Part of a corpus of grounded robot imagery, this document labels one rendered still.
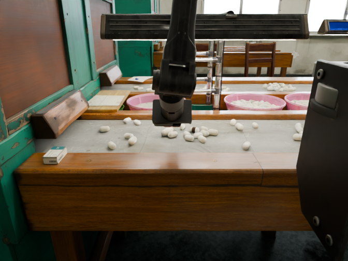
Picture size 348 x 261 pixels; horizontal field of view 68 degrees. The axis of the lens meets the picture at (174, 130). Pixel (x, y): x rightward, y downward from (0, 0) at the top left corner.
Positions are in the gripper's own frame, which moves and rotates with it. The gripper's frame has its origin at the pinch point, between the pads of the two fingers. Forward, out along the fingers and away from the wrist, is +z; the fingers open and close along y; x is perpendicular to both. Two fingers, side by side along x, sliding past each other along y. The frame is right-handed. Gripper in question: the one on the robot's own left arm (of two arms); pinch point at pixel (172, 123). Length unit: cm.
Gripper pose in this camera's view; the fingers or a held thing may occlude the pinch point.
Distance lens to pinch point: 75.8
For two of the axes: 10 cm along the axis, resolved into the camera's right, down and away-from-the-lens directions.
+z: 0.0, 3.3, 9.4
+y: -10.0, -0.1, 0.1
